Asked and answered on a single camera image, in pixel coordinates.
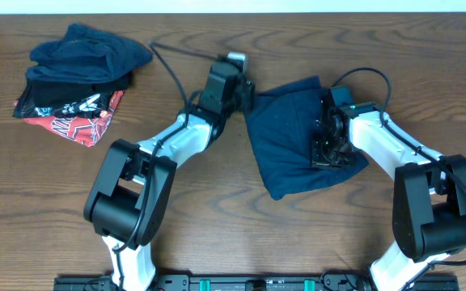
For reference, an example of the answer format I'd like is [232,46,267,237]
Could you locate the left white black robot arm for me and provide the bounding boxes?
[83,53,255,290]

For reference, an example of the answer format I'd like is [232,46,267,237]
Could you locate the black white printed garment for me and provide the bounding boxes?
[12,84,113,119]

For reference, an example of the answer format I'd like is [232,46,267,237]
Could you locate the navy blue shorts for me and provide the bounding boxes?
[244,75,369,200]

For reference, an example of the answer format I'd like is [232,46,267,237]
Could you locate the red printed garment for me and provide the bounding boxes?
[23,91,124,147]

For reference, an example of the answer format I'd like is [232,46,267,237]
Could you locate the folded navy blue garment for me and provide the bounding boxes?
[26,23,153,84]

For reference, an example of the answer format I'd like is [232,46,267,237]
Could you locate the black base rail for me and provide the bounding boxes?
[53,272,460,291]

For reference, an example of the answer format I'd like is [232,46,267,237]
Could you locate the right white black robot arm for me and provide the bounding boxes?
[311,102,466,290]

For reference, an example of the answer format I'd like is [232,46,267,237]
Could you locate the small black base cable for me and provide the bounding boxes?
[320,268,359,291]

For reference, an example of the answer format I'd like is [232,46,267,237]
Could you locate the folded black garment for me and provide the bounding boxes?
[30,73,132,108]

